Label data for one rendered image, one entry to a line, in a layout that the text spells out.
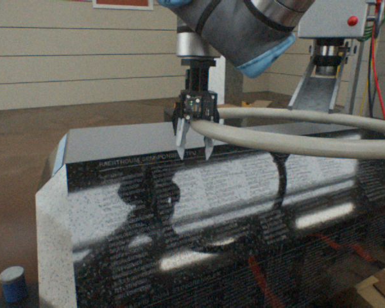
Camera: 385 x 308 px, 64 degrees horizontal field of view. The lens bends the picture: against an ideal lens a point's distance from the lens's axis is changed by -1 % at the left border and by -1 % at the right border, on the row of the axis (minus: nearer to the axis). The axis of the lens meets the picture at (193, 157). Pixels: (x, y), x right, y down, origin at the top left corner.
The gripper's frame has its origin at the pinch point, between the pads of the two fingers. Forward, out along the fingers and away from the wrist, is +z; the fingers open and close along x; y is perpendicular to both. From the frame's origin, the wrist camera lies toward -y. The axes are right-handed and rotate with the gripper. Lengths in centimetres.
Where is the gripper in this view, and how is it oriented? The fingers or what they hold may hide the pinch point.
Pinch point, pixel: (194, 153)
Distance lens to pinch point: 69.5
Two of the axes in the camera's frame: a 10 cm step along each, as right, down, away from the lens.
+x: 10.0, 0.2, 0.7
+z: -0.4, 9.6, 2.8
